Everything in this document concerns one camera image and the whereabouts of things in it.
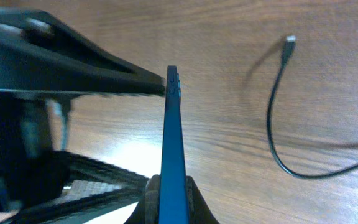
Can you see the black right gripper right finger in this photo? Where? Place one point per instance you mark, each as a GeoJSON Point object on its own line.
{"type": "Point", "coordinates": [198, 209]}

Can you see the blue smartphone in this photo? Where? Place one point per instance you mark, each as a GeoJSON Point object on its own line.
{"type": "Point", "coordinates": [173, 205]}

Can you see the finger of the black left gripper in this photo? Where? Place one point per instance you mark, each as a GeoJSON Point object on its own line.
{"type": "Point", "coordinates": [41, 55]}

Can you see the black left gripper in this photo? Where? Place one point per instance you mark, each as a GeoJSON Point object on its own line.
{"type": "Point", "coordinates": [54, 187]}

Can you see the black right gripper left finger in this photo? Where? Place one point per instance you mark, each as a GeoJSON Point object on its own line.
{"type": "Point", "coordinates": [146, 211]}

